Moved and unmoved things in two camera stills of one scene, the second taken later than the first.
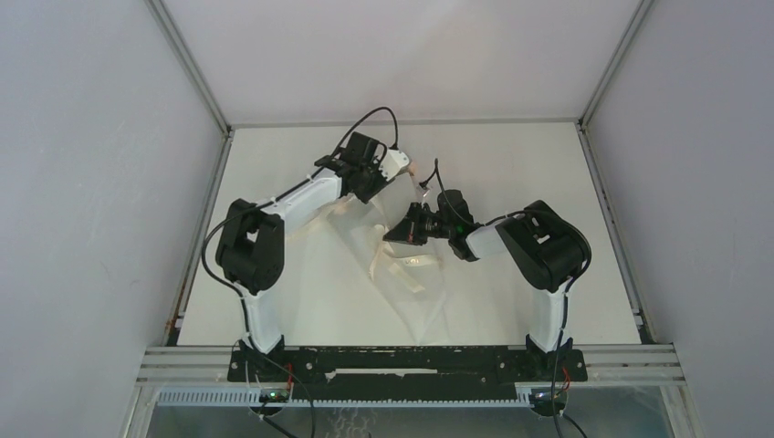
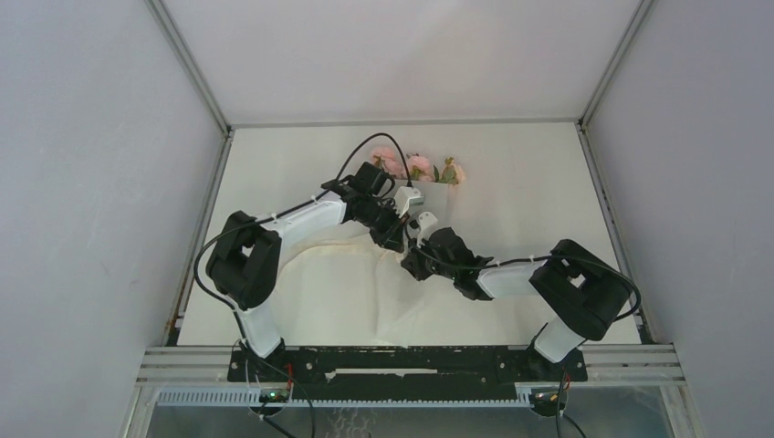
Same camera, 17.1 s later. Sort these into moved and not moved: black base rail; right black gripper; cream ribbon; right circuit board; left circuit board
Moved: right black gripper; cream ribbon
Not moved: right circuit board; black base rail; left circuit board
